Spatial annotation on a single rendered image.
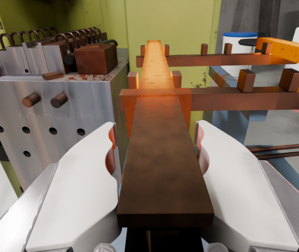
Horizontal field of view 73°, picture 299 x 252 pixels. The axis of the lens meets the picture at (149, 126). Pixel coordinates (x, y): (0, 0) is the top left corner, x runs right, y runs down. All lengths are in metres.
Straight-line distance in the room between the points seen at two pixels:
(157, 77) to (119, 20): 0.86
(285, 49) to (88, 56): 0.44
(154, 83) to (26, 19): 0.84
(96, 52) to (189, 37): 0.28
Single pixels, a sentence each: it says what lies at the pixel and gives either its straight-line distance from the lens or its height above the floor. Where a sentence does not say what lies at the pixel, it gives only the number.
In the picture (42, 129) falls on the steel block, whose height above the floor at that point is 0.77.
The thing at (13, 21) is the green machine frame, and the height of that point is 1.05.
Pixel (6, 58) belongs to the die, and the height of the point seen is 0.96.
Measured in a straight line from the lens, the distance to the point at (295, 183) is 0.55.
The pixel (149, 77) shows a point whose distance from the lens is 0.20.
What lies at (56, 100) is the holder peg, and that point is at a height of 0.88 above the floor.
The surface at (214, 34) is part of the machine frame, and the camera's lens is 1.13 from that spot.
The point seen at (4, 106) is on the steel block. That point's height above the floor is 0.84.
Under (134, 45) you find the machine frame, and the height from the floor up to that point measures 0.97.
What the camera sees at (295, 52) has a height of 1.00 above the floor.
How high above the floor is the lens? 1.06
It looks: 29 degrees down
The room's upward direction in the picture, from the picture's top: 2 degrees counter-clockwise
